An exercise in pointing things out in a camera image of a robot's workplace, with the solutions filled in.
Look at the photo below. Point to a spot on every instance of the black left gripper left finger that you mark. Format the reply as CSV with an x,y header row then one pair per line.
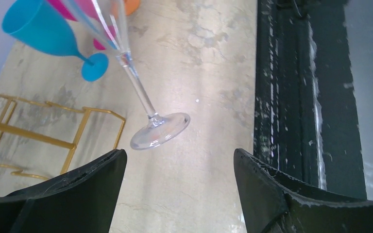
x,y
82,200

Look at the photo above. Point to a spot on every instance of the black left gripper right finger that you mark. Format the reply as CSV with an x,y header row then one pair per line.
x,y
275,202

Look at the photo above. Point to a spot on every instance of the clear wine glass front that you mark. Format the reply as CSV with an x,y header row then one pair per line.
x,y
160,129

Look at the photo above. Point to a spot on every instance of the blue wine glass row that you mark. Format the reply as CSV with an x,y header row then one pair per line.
x,y
40,26

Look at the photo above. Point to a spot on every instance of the magenta plastic wine glass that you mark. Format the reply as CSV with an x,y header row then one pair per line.
x,y
95,15

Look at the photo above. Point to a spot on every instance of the orange plastic wine glass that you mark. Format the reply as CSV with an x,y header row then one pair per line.
x,y
130,7

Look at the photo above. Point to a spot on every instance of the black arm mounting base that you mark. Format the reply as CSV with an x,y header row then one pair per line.
x,y
305,117

